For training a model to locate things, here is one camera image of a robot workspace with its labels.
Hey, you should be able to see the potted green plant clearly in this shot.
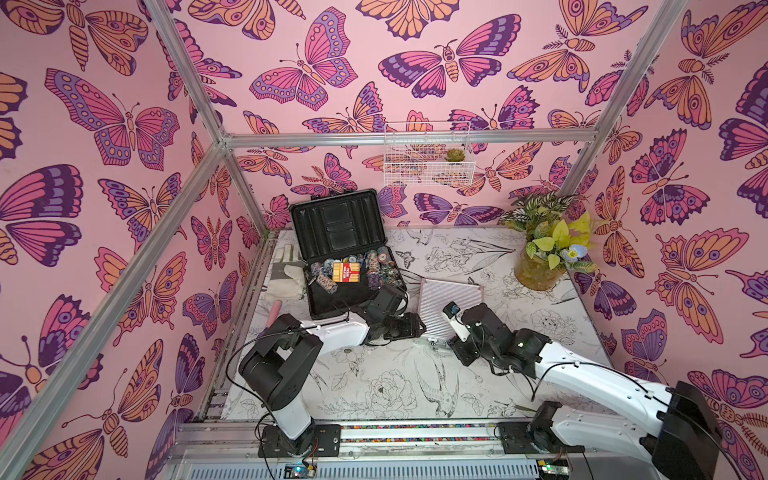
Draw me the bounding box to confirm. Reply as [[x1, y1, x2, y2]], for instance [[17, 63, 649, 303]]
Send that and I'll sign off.
[[499, 192, 597, 291]]

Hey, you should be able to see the small succulent in basket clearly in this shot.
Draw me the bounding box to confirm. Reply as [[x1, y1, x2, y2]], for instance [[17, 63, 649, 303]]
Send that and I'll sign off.
[[445, 148, 466, 163]]

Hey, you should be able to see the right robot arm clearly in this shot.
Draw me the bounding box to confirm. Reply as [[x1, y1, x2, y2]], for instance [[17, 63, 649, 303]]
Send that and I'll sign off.
[[441, 302, 723, 479]]

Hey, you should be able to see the pink purple garden trowel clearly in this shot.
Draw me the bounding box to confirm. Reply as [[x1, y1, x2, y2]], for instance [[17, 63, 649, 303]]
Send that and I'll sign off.
[[265, 300, 282, 329]]

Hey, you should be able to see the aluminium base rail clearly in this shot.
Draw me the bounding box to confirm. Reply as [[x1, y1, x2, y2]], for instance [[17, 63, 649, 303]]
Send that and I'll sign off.
[[160, 418, 659, 479]]

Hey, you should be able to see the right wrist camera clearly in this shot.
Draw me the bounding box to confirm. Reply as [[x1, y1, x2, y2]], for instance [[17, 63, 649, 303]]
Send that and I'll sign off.
[[441, 301, 470, 342]]

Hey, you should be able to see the large black poker case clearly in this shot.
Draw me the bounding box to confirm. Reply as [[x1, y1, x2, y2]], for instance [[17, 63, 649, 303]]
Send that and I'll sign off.
[[289, 189, 394, 320]]

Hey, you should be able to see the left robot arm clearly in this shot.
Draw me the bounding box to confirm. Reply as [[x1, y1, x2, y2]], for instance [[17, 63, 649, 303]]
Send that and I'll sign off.
[[237, 286, 427, 457]]

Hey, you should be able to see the white wire basket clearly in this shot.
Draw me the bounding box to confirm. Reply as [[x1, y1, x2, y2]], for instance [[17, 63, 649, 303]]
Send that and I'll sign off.
[[381, 130, 476, 188]]

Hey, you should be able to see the orange playing card box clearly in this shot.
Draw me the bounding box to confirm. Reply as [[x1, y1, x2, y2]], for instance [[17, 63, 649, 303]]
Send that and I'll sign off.
[[332, 261, 361, 283]]

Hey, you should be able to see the beige work glove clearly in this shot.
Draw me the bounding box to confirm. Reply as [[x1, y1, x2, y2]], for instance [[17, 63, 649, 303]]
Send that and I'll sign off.
[[265, 244, 306, 302]]

